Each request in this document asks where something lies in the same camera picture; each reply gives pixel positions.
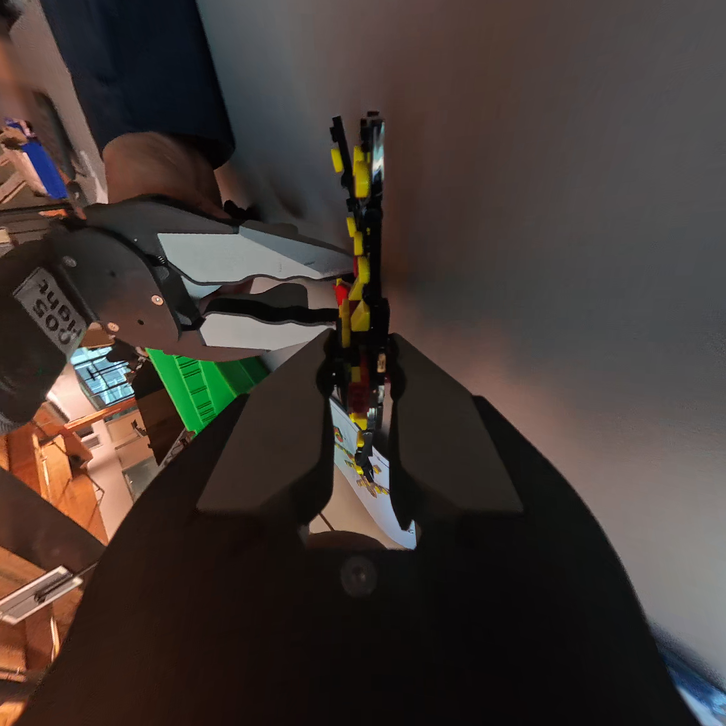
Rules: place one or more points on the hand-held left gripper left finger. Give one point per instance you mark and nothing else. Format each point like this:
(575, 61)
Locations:
(266, 442)

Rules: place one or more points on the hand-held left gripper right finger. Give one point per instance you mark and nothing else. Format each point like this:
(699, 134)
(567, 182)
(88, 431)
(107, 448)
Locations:
(448, 448)

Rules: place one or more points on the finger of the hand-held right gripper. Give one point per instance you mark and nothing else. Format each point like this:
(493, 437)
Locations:
(244, 334)
(227, 255)

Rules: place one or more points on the black yellow red lego model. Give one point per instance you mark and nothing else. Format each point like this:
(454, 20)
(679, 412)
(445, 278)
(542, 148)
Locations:
(363, 317)

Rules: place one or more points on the person's right forearm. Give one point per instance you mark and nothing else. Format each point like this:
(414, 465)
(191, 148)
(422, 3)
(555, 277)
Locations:
(159, 170)

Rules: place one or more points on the green plastic bin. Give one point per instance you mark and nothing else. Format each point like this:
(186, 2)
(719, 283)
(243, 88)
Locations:
(198, 385)

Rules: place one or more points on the printed instruction sheet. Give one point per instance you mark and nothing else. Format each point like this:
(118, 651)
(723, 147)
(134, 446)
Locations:
(377, 499)

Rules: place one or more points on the window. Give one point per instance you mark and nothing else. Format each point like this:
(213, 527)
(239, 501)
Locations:
(102, 377)

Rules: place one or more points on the wooden furniture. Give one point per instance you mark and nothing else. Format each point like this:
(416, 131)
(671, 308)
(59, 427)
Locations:
(51, 459)

